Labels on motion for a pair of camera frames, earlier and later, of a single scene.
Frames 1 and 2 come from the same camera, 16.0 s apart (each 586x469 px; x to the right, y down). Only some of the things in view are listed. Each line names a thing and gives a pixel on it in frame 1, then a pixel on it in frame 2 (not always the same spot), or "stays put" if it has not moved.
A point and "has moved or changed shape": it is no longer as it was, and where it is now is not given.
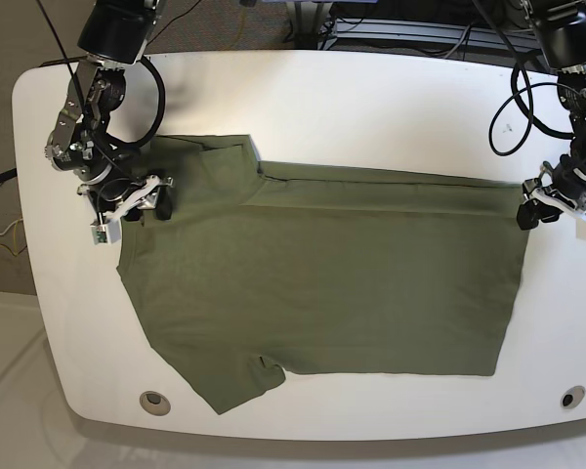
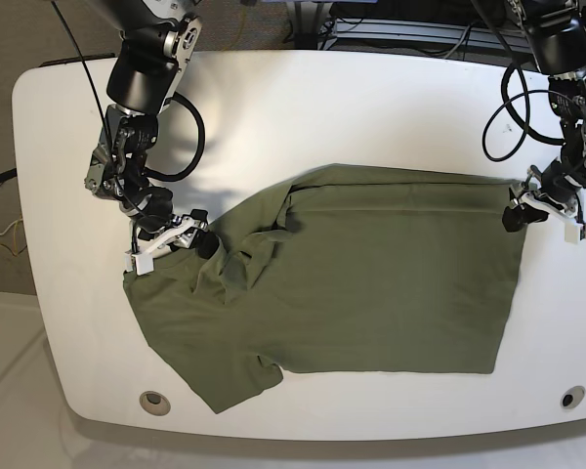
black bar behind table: (63, 61) stays put
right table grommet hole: (573, 397) stays put
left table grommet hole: (154, 403) stays put
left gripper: (124, 196) → (182, 234)
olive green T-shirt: (259, 273) has moved or changed shape
